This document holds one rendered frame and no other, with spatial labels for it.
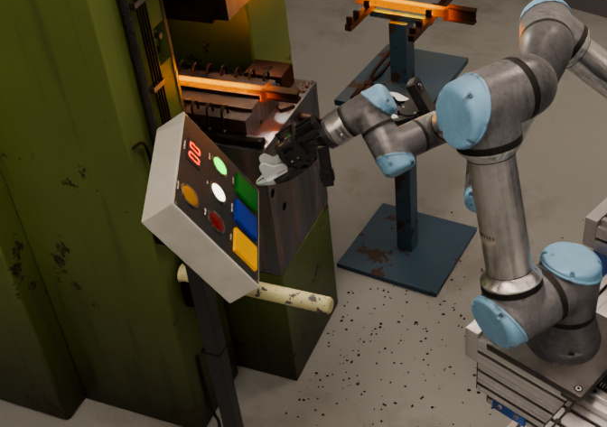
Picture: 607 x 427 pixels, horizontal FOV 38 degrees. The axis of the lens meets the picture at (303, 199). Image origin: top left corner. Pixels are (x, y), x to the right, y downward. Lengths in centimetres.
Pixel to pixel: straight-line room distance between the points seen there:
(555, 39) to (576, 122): 213
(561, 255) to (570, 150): 216
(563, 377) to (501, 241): 37
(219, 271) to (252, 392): 115
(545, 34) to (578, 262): 52
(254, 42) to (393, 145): 91
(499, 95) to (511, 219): 24
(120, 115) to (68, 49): 19
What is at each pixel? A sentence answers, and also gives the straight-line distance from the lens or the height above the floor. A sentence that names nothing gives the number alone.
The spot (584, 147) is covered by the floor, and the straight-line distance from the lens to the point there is 392.
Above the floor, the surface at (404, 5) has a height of 101.
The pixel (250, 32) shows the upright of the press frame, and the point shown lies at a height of 105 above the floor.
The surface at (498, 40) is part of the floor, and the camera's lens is 473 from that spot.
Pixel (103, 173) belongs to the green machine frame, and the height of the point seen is 99.
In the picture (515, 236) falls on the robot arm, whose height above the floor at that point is 116.
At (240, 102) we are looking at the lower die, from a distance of 238.
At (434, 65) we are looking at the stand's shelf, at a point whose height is 75.
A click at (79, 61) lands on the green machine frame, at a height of 131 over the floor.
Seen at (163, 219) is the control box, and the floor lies 116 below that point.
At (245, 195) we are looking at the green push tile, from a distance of 198.
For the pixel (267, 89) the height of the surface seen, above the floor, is 101.
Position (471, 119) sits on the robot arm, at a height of 141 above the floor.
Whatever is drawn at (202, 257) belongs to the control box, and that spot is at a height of 106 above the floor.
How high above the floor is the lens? 220
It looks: 37 degrees down
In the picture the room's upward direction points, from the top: 7 degrees counter-clockwise
